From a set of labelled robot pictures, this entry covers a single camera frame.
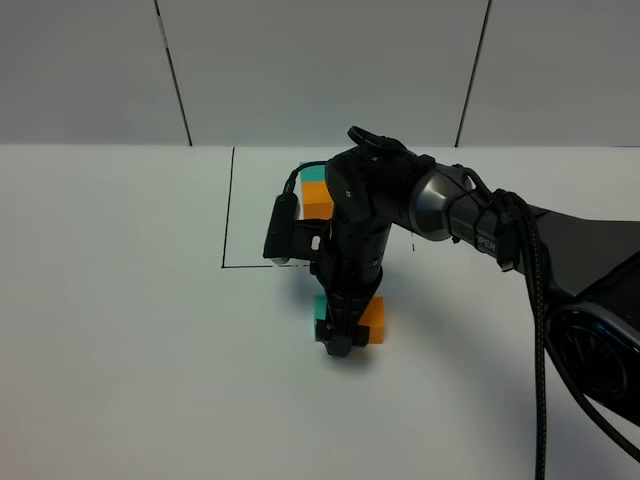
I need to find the black right camera cable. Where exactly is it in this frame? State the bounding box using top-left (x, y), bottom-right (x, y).
top-left (469, 169), bottom-right (640, 480)

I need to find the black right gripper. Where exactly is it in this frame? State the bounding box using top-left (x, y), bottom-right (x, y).
top-left (311, 219), bottom-right (391, 357)

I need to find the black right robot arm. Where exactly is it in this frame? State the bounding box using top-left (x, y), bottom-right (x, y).
top-left (313, 127), bottom-right (639, 422)

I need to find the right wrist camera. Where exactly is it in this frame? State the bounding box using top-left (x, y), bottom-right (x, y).
top-left (263, 192), bottom-right (328, 265)

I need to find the template teal block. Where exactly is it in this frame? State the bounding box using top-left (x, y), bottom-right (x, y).
top-left (299, 161), bottom-right (326, 183)

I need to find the template orange block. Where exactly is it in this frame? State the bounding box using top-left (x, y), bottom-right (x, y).
top-left (301, 181), bottom-right (333, 220)

